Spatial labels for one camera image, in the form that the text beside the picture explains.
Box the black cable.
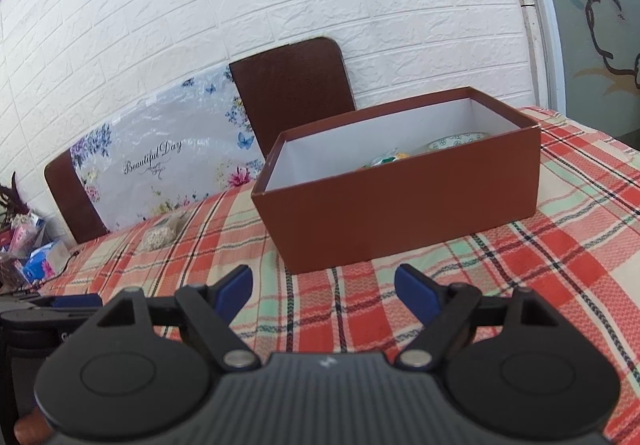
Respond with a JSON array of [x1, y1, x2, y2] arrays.
[[45, 249, 82, 283]]

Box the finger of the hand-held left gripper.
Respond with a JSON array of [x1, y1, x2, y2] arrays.
[[30, 293, 103, 322]]

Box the cartoon wall poster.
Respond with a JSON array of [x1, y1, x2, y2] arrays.
[[530, 0, 640, 151]]

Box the blue tissue box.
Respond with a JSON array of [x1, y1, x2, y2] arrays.
[[22, 240, 68, 283]]

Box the brown wooden chair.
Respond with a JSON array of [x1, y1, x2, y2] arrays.
[[229, 38, 357, 161], [44, 148, 111, 246]]

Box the green patterned tissue pack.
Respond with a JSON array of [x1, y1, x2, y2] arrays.
[[425, 131, 493, 151]]

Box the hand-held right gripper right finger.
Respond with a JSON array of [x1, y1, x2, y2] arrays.
[[394, 264, 558, 372]]

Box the green white snack packet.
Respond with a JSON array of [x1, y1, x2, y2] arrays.
[[360, 152, 411, 171]]

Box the brown cardboard box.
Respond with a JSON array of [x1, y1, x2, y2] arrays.
[[251, 86, 542, 275]]

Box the pink packet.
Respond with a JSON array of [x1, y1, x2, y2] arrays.
[[10, 218, 46, 257]]

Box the dark red plant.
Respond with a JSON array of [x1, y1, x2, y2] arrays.
[[0, 170, 31, 228]]

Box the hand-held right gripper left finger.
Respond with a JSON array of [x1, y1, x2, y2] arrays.
[[92, 264, 261, 372]]

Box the white door frame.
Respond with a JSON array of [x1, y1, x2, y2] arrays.
[[505, 0, 567, 117]]

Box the person's left hand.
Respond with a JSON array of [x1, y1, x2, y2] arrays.
[[14, 406, 53, 444]]

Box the small clear bag white beads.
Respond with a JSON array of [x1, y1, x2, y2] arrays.
[[142, 212, 188, 252]]

